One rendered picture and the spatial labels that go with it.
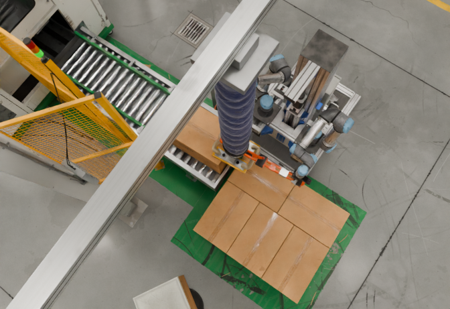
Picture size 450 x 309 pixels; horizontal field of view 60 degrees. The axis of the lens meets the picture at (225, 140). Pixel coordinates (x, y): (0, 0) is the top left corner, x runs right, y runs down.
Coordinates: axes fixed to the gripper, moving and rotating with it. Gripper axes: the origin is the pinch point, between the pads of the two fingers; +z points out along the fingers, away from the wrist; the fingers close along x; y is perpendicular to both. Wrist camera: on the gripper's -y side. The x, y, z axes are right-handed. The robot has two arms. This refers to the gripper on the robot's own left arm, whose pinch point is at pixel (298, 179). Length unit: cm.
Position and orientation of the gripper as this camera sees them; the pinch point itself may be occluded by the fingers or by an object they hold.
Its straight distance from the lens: 338.2
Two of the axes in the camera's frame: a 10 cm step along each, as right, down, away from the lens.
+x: -5.0, 8.4, -2.3
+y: -8.7, -4.7, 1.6
